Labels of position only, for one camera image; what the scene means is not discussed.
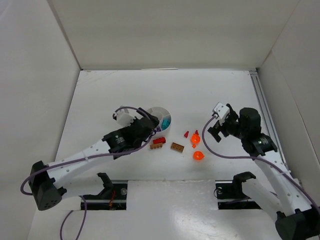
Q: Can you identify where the purple cable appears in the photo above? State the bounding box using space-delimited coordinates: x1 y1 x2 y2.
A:
201 115 320 213
20 106 163 240

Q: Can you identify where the purple sloped lego piece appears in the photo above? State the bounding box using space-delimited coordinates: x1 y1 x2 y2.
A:
155 125 162 132

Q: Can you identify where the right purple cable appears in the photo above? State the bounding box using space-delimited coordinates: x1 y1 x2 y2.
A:
201 115 320 213

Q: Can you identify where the orange round lego rear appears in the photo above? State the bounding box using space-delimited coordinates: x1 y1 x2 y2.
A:
190 133 201 148

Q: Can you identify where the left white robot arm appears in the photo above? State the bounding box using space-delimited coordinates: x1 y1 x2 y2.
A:
27 106 160 211

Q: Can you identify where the brown lego plate small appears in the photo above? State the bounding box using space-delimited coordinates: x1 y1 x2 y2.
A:
149 142 165 150

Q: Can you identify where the teal square lego brick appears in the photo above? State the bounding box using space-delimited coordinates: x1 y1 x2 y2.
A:
161 119 171 131

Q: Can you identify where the white divided round container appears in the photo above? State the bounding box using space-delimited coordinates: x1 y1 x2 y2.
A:
147 106 172 133

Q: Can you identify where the aluminium rail right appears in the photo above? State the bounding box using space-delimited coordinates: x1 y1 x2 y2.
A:
249 70 286 162

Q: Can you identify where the red lego brick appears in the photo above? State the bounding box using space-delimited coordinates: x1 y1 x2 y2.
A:
153 137 166 144

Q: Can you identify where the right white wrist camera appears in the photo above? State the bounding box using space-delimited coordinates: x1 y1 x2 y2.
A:
213 102 230 122

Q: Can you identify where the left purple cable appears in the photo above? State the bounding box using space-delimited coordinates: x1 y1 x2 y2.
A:
20 106 163 240

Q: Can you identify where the orange round lego front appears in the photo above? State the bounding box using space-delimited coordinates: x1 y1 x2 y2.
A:
193 151 205 161

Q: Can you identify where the orange round lego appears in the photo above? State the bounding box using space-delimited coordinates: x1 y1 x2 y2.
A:
193 151 205 161
190 133 201 148

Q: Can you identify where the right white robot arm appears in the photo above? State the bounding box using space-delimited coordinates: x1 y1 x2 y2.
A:
203 102 320 240

